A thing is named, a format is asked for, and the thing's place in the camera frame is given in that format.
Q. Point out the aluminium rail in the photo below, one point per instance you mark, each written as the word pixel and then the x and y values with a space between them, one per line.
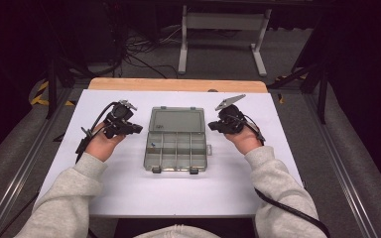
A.
pixel 20 172
pixel 340 165

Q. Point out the grey metal stand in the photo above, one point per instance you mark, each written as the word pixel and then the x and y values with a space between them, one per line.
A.
pixel 225 21

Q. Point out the wooden table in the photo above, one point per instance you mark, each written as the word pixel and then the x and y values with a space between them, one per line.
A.
pixel 165 84

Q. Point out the grey transparent compartment box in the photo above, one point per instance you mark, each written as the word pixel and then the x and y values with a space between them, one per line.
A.
pixel 176 150

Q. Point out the yellow black floor tape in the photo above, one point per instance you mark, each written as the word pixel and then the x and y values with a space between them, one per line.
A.
pixel 280 98
pixel 39 95

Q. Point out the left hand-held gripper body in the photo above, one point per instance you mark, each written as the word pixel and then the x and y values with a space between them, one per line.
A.
pixel 119 119

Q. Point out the person's grey hoodie torso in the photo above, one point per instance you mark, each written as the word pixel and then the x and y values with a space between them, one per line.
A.
pixel 178 232

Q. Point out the person's left hand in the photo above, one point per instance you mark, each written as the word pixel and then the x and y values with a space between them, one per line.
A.
pixel 102 145

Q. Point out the person's right hand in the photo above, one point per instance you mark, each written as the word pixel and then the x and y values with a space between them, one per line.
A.
pixel 246 140

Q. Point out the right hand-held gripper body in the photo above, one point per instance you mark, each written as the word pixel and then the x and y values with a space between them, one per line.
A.
pixel 233 120

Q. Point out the black metal stand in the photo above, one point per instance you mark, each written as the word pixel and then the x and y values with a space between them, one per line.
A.
pixel 51 86
pixel 322 89

